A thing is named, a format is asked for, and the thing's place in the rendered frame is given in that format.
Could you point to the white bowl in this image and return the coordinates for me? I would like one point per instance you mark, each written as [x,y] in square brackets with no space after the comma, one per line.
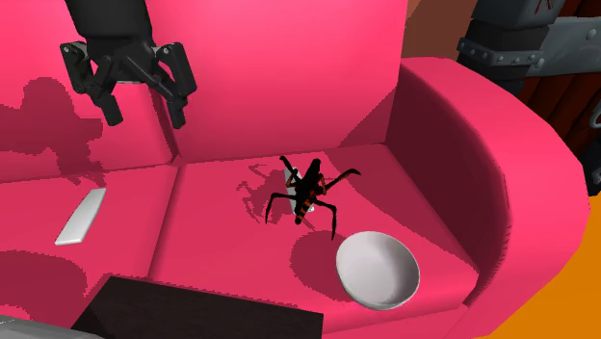
[375,272]

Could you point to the white flat remote control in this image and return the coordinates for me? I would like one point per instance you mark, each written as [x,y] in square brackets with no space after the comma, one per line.
[82,217]

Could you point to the black orange-striped insect toy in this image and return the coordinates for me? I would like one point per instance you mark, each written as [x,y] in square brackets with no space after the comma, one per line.
[307,188]

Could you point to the small white rectangular object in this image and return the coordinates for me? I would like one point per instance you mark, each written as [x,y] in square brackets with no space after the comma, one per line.
[289,181]

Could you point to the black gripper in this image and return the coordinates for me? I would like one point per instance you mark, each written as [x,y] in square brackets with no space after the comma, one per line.
[117,28]

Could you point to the pink sofa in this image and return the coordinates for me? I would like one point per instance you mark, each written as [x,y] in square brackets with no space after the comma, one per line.
[263,84]

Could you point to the dark cabinet with metal bands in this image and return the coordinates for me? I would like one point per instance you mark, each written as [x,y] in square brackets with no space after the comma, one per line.
[502,28]

